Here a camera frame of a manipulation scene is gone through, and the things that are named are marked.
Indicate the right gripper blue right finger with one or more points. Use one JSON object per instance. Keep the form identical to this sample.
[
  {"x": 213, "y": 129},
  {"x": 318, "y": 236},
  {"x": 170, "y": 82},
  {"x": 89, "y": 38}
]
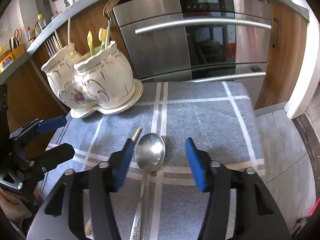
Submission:
[{"x": 212, "y": 177}]

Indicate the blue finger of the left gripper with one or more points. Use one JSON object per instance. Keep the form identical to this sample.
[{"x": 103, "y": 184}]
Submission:
[
  {"x": 51, "y": 124},
  {"x": 50, "y": 159}
]

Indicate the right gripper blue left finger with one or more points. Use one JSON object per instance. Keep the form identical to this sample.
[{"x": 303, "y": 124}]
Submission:
[{"x": 105, "y": 178}]

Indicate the gold fork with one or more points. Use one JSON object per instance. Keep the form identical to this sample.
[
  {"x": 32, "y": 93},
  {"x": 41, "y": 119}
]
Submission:
[{"x": 109, "y": 7}]

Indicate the wooden cabinet door left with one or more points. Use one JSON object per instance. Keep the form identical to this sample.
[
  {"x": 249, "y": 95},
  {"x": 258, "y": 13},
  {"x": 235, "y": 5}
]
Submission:
[{"x": 30, "y": 95}]

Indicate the wooden cabinet door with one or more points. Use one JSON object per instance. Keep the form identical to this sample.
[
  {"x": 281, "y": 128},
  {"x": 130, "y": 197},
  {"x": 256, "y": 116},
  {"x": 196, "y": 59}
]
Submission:
[
  {"x": 30, "y": 95},
  {"x": 285, "y": 57}
]

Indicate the gold chopstick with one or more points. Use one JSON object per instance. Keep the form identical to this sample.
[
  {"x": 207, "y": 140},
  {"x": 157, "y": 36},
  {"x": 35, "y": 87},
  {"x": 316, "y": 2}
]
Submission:
[{"x": 136, "y": 134}]

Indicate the large silver spoon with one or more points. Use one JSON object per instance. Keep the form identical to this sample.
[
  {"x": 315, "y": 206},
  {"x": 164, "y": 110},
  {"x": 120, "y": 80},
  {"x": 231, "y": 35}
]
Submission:
[{"x": 150, "y": 154}]

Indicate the yellow knife block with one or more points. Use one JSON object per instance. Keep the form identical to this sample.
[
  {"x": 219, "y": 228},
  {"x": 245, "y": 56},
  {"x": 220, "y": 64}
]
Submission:
[{"x": 18, "y": 51}]

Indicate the white floral ceramic utensil holder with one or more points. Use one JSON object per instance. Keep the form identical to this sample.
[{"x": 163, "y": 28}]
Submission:
[{"x": 103, "y": 82}]

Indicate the red label sauce bottle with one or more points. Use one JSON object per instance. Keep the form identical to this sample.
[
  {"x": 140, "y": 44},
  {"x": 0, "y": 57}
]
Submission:
[{"x": 31, "y": 36}]

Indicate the yellow tulip utensil left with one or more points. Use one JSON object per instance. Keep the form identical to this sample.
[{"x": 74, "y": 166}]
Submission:
[{"x": 90, "y": 43}]

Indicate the yellow tulip utensil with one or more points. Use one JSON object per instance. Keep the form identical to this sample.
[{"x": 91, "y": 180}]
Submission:
[
  {"x": 102, "y": 37},
  {"x": 90, "y": 43}
]

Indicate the clear oil bottle yellow cap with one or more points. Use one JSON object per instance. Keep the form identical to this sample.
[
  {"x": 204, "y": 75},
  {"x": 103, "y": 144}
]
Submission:
[{"x": 42, "y": 21}]

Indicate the red plastic bag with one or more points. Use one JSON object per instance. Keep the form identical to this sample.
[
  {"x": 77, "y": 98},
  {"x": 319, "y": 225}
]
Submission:
[{"x": 315, "y": 207}]

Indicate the yellow tulip utensil right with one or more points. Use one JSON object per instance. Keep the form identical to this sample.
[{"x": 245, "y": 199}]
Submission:
[{"x": 102, "y": 37}]

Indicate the silver fork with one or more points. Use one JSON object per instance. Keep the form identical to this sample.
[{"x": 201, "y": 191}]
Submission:
[{"x": 107, "y": 40}]

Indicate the stainless steel built-in oven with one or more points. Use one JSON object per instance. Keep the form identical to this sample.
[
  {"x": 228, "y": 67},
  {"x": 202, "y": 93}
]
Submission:
[{"x": 168, "y": 37}]

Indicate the wooden cabinet door right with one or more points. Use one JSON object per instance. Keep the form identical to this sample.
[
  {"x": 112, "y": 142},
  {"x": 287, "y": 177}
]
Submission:
[{"x": 285, "y": 57}]

